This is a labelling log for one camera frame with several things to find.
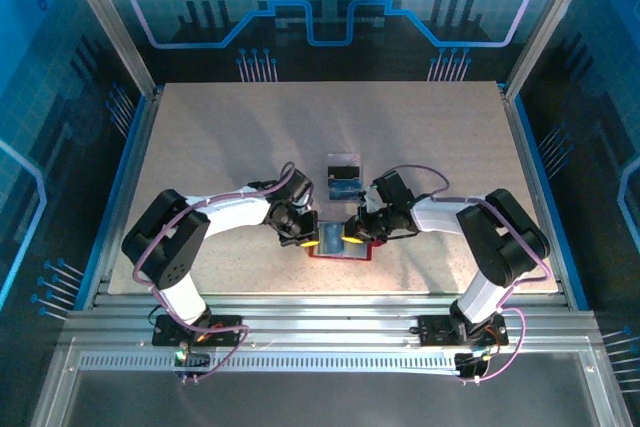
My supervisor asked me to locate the silver credit card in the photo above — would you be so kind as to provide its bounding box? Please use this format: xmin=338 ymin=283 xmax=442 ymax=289
xmin=327 ymin=152 xmax=363 ymax=170

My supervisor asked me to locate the red card holder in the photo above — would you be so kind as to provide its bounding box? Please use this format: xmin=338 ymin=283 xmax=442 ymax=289
xmin=308 ymin=219 xmax=387 ymax=262

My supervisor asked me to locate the aluminium side rail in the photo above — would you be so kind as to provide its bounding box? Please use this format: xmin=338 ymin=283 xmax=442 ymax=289
xmin=502 ymin=86 xmax=574 ymax=308
xmin=84 ymin=86 xmax=166 ymax=308

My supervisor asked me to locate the blue credit card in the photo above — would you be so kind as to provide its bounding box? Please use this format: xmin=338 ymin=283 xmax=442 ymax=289
xmin=318 ymin=223 xmax=347 ymax=255
xmin=327 ymin=179 xmax=364 ymax=202

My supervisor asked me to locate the blue table edge strip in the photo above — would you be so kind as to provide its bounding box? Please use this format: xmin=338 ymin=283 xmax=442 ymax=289
xmin=73 ymin=94 xmax=151 ymax=311
xmin=514 ymin=94 xmax=590 ymax=311

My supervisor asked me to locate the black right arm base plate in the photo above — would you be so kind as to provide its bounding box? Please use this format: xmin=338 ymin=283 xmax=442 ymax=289
xmin=417 ymin=315 xmax=510 ymax=348

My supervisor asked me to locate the slotted grey cable duct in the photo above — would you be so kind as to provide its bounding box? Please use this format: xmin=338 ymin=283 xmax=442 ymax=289
xmin=78 ymin=351 xmax=469 ymax=373

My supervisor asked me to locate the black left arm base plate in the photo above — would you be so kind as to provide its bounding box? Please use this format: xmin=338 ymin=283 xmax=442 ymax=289
xmin=152 ymin=315 xmax=243 ymax=348

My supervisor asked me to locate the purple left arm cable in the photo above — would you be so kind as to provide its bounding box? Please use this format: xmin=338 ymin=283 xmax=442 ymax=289
xmin=131 ymin=160 xmax=250 ymax=386

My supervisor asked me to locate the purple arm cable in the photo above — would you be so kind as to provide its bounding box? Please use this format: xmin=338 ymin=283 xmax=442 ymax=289
xmin=377 ymin=164 xmax=554 ymax=386
xmin=131 ymin=160 xmax=250 ymax=386

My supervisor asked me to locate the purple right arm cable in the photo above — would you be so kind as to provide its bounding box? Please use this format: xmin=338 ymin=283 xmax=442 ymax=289
xmin=377 ymin=164 xmax=554 ymax=386

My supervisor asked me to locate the aluminium frame post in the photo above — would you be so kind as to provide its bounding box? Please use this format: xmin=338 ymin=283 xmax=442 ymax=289
xmin=55 ymin=0 xmax=162 ymax=98
xmin=504 ymin=0 xmax=603 ymax=98

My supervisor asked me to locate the small blue black device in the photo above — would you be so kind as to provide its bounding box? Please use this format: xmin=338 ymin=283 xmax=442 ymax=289
xmin=322 ymin=148 xmax=365 ymax=203

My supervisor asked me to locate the grey metal panel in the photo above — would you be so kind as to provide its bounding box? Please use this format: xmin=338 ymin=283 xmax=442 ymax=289
xmin=29 ymin=336 xmax=631 ymax=427

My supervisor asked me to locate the aluminium cross rail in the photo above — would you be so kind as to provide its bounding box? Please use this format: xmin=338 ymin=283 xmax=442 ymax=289
xmin=59 ymin=293 xmax=601 ymax=356

